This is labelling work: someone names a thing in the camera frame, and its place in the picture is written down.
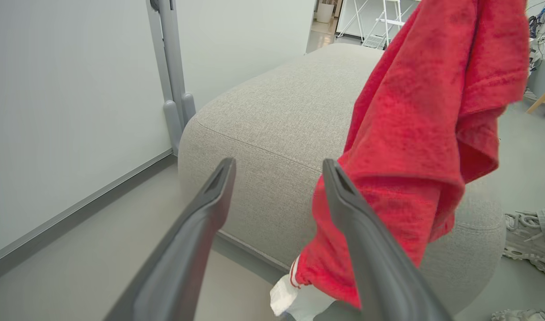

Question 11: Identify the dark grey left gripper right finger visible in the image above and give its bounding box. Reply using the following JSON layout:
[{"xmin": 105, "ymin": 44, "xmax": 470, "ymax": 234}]
[{"xmin": 322, "ymin": 159, "xmax": 454, "ymax": 321}]

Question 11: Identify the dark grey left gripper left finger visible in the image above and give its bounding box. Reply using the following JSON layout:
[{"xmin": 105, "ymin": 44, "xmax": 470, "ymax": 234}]
[{"xmin": 104, "ymin": 157, "xmax": 236, "ymax": 321}]

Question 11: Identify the red garment with white cuff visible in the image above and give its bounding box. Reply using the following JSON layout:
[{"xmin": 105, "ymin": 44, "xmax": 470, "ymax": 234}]
[{"xmin": 270, "ymin": 0, "xmax": 531, "ymax": 321}]

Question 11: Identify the grey fabric sofa seat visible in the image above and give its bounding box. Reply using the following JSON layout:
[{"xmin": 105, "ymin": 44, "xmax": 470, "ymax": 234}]
[{"xmin": 178, "ymin": 43, "xmax": 507, "ymax": 316}]

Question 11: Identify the grey chunky sneaker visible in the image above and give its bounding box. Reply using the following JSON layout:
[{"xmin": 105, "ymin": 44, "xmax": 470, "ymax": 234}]
[
  {"xmin": 491, "ymin": 309, "xmax": 545, "ymax": 321},
  {"xmin": 502, "ymin": 206, "xmax": 545, "ymax": 281}
]

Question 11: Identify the light wooden stool leg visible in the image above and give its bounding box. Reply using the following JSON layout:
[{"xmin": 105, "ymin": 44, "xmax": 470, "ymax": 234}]
[{"xmin": 526, "ymin": 79, "xmax": 545, "ymax": 115}]

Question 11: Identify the white folding rack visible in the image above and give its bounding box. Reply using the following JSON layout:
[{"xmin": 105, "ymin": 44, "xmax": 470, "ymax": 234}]
[{"xmin": 337, "ymin": 0, "xmax": 418, "ymax": 49}]

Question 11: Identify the white waste bin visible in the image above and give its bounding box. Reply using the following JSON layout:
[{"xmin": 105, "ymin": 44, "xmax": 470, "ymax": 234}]
[{"xmin": 315, "ymin": 0, "xmax": 335, "ymax": 24}]

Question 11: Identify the grey baseboard rail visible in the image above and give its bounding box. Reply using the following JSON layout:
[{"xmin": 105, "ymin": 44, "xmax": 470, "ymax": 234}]
[{"xmin": 0, "ymin": 149, "xmax": 178, "ymax": 286}]

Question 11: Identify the grey metal partition post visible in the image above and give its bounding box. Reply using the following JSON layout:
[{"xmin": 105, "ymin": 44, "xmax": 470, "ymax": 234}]
[{"xmin": 146, "ymin": 0, "xmax": 196, "ymax": 156}]

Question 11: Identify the tangled cables and equipment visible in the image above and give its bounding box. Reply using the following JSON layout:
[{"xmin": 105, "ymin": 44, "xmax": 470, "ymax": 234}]
[{"xmin": 528, "ymin": 0, "xmax": 545, "ymax": 70}]

